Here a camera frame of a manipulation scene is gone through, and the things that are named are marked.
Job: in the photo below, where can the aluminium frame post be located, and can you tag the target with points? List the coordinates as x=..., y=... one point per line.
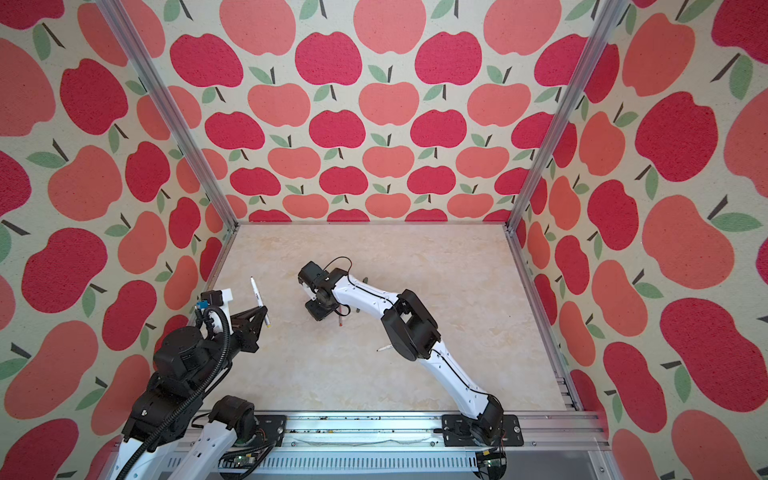
x=129, y=38
x=596, y=43

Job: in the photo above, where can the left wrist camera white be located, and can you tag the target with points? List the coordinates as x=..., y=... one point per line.
x=212, y=298

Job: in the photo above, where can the aluminium frame rail front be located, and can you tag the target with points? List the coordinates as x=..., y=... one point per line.
x=558, y=445

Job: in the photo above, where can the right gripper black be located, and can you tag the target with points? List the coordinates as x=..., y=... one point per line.
x=317, y=314

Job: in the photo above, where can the left aluminium frame post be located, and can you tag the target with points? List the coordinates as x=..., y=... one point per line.
x=129, y=38

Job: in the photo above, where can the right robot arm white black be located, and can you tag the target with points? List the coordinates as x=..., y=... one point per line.
x=413, y=333

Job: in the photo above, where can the right aluminium frame post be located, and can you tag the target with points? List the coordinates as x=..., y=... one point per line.
x=596, y=43

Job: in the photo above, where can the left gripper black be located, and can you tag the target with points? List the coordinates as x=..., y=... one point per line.
x=243, y=327

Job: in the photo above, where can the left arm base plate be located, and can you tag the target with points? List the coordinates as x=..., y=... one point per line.
x=264, y=429

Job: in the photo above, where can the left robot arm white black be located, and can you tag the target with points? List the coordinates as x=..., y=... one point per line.
x=159, y=420

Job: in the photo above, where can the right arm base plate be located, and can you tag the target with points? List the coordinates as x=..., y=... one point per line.
x=460, y=431

